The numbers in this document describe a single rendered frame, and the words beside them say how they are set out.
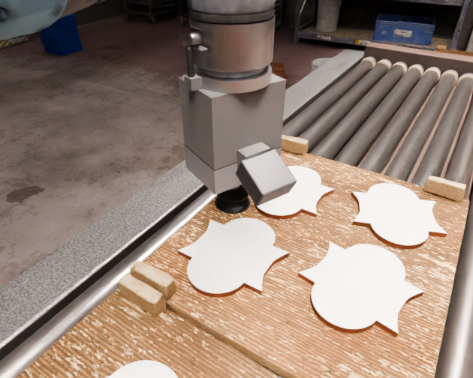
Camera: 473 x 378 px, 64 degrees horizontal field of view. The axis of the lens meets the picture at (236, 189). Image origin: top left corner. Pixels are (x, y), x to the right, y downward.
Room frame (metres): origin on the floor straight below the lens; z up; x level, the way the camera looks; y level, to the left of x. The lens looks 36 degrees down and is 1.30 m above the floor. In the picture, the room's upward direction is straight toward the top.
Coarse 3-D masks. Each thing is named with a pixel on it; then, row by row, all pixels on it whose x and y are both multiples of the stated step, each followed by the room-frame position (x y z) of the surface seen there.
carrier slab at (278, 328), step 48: (336, 192) 0.50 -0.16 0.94; (192, 240) 0.39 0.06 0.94; (288, 240) 0.39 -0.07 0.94; (336, 240) 0.39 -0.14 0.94; (432, 240) 0.39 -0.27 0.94; (192, 288) 0.30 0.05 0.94; (288, 288) 0.30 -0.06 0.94; (432, 288) 0.30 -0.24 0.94; (240, 336) 0.24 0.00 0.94; (288, 336) 0.24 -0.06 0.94; (336, 336) 0.24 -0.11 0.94; (384, 336) 0.24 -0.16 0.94; (432, 336) 0.24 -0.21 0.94
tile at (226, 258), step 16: (224, 224) 0.41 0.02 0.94; (240, 224) 0.41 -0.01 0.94; (256, 224) 0.41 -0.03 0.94; (208, 240) 0.38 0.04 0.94; (224, 240) 0.38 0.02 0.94; (240, 240) 0.38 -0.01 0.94; (256, 240) 0.38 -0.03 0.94; (272, 240) 0.38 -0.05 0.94; (192, 256) 0.35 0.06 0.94; (208, 256) 0.35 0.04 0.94; (224, 256) 0.35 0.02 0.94; (240, 256) 0.35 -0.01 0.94; (256, 256) 0.35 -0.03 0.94; (272, 256) 0.35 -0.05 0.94; (192, 272) 0.32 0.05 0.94; (208, 272) 0.32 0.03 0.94; (224, 272) 0.32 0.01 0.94; (240, 272) 0.32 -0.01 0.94; (256, 272) 0.32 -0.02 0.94; (208, 288) 0.30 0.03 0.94; (224, 288) 0.30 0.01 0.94; (240, 288) 0.30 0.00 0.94; (256, 288) 0.30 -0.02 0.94
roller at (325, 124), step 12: (384, 60) 1.24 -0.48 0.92; (372, 72) 1.14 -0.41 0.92; (384, 72) 1.19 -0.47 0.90; (360, 84) 1.04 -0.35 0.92; (372, 84) 1.08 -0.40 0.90; (348, 96) 0.95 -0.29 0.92; (360, 96) 0.99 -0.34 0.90; (336, 108) 0.87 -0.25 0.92; (348, 108) 0.91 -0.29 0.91; (324, 120) 0.81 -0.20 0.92; (336, 120) 0.83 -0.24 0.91; (312, 132) 0.75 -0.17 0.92; (324, 132) 0.77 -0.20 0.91; (312, 144) 0.72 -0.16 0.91
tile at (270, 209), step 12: (288, 168) 0.56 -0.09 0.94; (300, 168) 0.56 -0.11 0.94; (300, 180) 0.52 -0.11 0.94; (312, 180) 0.52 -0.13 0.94; (300, 192) 0.49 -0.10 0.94; (312, 192) 0.49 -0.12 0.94; (324, 192) 0.49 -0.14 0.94; (264, 204) 0.46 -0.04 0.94; (276, 204) 0.46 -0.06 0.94; (288, 204) 0.46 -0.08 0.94; (300, 204) 0.46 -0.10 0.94; (312, 204) 0.46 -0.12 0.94; (276, 216) 0.43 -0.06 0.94; (288, 216) 0.43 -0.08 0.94; (312, 216) 0.44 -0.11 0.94
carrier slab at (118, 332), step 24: (96, 312) 0.27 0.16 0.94; (120, 312) 0.27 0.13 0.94; (144, 312) 0.27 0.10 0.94; (168, 312) 0.27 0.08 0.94; (72, 336) 0.24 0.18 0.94; (96, 336) 0.24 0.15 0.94; (120, 336) 0.24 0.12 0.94; (144, 336) 0.24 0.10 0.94; (168, 336) 0.24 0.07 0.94; (192, 336) 0.24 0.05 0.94; (48, 360) 0.21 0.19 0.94; (72, 360) 0.21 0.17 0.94; (96, 360) 0.21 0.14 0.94; (120, 360) 0.21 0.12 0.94; (168, 360) 0.21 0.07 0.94; (192, 360) 0.21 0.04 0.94; (216, 360) 0.21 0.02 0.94; (240, 360) 0.21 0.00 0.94
